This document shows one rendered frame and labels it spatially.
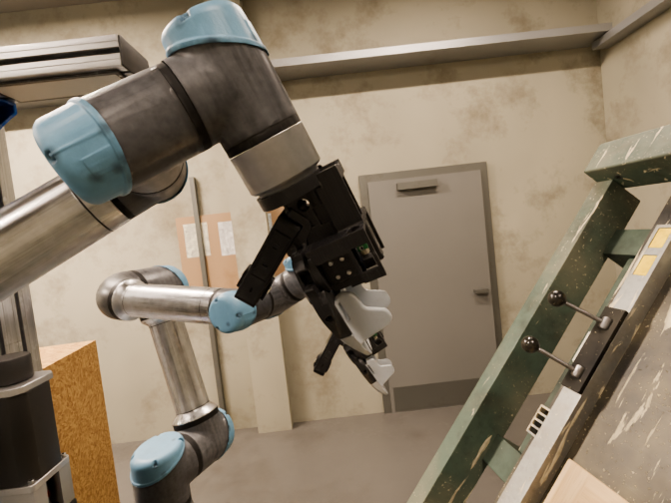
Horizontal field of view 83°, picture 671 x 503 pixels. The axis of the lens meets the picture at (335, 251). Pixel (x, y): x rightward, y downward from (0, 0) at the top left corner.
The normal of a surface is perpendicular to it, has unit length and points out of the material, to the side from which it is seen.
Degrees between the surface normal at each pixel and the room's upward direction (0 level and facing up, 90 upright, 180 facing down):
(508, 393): 90
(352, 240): 110
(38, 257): 128
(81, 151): 100
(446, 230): 90
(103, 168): 122
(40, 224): 94
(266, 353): 90
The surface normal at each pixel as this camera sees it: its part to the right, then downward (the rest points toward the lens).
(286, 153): 0.35, 0.15
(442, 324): 0.01, 0.05
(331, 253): -0.08, 0.40
